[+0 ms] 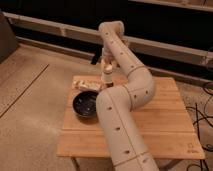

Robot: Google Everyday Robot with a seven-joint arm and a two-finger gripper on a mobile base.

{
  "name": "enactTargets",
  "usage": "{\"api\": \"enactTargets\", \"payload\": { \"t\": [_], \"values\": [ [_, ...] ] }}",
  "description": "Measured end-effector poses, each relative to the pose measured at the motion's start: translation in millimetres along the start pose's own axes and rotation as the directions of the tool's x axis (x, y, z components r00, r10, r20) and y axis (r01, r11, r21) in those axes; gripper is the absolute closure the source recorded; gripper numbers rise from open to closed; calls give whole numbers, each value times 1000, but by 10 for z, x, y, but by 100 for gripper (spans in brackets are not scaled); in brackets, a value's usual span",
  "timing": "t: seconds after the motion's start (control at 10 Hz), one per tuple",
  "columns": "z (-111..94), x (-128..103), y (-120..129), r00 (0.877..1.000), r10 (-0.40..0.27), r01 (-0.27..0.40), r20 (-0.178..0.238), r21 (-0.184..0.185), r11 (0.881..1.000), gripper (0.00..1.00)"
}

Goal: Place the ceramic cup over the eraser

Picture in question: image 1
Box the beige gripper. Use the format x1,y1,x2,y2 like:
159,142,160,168
101,47,117,72

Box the wooden folding table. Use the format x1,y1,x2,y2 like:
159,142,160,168
57,77,205,160

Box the grey box at left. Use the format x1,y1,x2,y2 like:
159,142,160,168
0,10,19,63

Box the black floor cables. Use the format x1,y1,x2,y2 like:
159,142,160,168
185,46,213,171

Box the white ceramic cup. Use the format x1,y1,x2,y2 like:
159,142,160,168
101,64,113,87

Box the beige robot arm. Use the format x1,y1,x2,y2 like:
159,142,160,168
96,21,159,171

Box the black bowl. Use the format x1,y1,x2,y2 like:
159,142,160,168
72,91,98,118

